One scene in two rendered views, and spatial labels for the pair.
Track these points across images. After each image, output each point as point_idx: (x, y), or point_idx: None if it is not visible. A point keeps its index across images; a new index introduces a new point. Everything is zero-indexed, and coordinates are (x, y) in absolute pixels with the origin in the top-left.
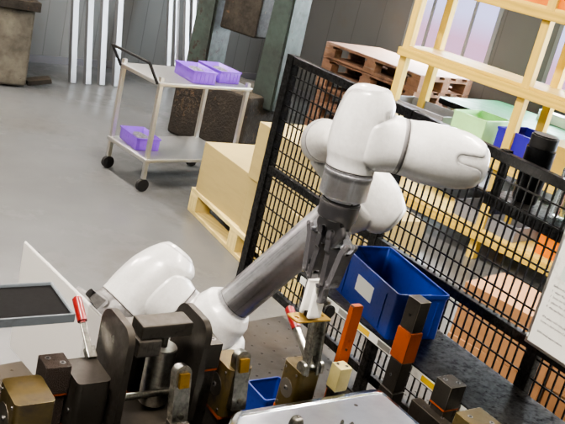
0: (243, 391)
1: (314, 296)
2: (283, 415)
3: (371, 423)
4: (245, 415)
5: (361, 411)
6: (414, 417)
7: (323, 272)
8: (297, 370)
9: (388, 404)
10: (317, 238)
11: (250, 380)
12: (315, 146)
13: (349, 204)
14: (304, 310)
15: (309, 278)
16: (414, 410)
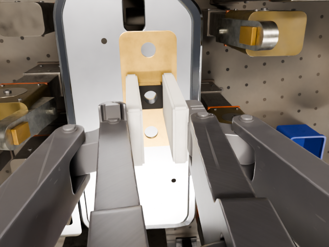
0: (227, 37)
1: (126, 98)
2: (179, 78)
3: (136, 177)
4: (192, 22)
5: (160, 179)
6: (153, 236)
7: (114, 146)
8: None
9: (165, 218)
10: (267, 231)
11: (324, 139)
12: None
13: None
14: (162, 86)
15: (185, 113)
16: (157, 240)
